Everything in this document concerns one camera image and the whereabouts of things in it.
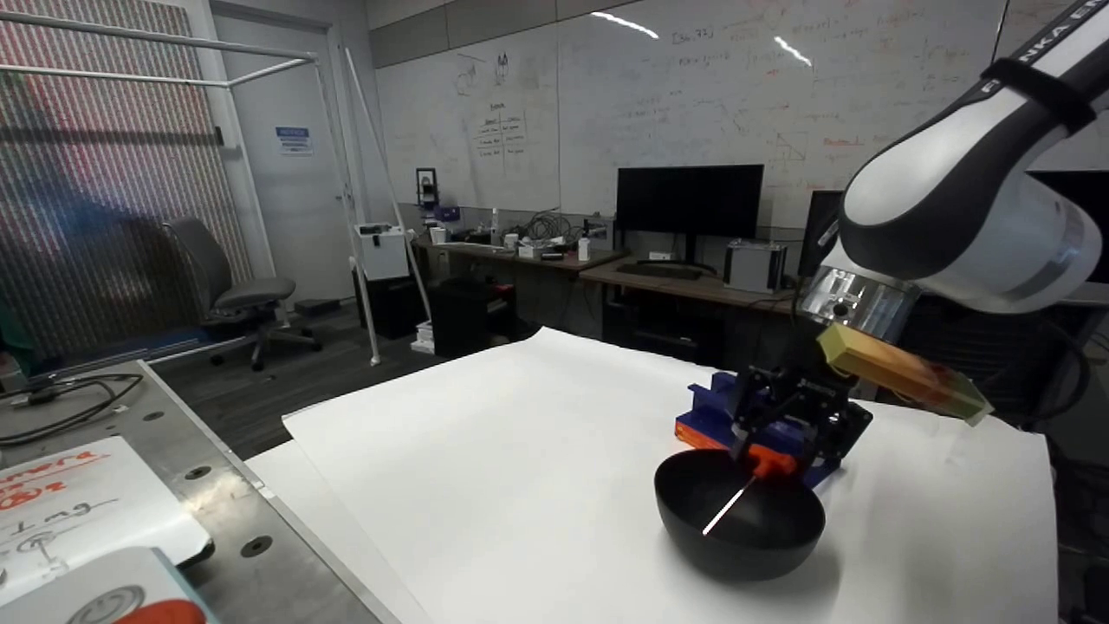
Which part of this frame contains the black monitor right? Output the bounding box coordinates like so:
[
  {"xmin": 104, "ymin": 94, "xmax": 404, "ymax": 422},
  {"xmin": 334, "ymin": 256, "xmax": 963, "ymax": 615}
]
[{"xmin": 797, "ymin": 191, "xmax": 843, "ymax": 278}]

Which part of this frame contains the black monitor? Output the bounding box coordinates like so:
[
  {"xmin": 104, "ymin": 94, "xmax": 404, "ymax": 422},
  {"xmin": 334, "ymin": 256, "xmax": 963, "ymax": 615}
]
[
  {"xmin": 797, "ymin": 191, "xmax": 843, "ymax": 278},
  {"xmin": 613, "ymin": 162, "xmax": 761, "ymax": 265}
]

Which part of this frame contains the blue door sign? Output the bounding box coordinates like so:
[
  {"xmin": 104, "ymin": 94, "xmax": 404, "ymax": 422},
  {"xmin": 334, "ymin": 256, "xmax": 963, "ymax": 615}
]
[{"xmin": 275, "ymin": 125, "xmax": 311, "ymax": 151}]

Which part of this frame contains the red-handled tool with metal shaft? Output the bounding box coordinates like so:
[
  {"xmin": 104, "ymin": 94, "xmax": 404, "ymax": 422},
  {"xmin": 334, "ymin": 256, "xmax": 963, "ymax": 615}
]
[{"xmin": 701, "ymin": 444, "xmax": 797, "ymax": 534}]

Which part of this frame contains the wooden desk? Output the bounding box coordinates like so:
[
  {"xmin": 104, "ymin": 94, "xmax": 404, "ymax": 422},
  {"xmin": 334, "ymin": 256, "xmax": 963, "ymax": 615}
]
[{"xmin": 418, "ymin": 238, "xmax": 801, "ymax": 326}]

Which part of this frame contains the large white paper sheet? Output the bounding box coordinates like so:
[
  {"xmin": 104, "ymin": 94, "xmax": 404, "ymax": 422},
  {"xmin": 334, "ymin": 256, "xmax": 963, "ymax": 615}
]
[{"xmin": 251, "ymin": 330, "xmax": 1058, "ymax": 624}]

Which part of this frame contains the white box on desk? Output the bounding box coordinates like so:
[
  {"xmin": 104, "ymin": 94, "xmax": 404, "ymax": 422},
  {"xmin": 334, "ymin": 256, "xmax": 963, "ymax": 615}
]
[{"xmin": 728, "ymin": 238, "xmax": 788, "ymax": 293}]

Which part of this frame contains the grey office chair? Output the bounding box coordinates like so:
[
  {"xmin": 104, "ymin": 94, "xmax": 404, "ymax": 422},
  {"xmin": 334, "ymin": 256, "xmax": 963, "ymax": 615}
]
[{"xmin": 162, "ymin": 220, "xmax": 322, "ymax": 370}]

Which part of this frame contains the black bowl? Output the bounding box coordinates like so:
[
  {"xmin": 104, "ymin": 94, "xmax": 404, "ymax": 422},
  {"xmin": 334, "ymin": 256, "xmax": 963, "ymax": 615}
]
[{"xmin": 655, "ymin": 450, "xmax": 824, "ymax": 584}]

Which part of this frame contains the black cable on table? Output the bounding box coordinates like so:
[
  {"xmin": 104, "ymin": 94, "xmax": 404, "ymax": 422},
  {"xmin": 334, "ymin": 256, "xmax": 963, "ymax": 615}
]
[{"xmin": 0, "ymin": 370, "xmax": 146, "ymax": 450}]

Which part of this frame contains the black monitor centre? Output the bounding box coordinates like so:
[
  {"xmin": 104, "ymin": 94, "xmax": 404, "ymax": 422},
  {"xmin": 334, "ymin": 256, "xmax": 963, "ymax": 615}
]
[{"xmin": 613, "ymin": 162, "xmax": 761, "ymax": 265}]

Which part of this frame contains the blue and orange rack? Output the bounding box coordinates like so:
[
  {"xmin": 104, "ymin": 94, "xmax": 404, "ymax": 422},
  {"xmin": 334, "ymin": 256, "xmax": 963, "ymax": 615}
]
[{"xmin": 672, "ymin": 370, "xmax": 843, "ymax": 486}]

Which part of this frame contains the white and red booklet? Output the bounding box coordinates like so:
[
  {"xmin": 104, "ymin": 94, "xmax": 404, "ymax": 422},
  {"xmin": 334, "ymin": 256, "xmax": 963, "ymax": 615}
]
[{"xmin": 0, "ymin": 547, "xmax": 223, "ymax": 624}]

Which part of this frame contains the white paper with red writing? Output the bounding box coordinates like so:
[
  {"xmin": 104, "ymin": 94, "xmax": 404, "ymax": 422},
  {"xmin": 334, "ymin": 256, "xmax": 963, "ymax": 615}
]
[{"xmin": 0, "ymin": 437, "xmax": 213, "ymax": 605}]

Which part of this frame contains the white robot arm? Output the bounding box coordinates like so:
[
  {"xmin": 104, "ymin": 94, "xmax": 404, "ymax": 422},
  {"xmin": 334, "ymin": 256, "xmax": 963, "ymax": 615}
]
[{"xmin": 801, "ymin": 0, "xmax": 1109, "ymax": 342}]

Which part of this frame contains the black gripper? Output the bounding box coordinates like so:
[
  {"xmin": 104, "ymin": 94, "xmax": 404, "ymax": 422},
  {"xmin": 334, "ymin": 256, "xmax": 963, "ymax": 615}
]
[{"xmin": 730, "ymin": 368, "xmax": 873, "ymax": 468}]

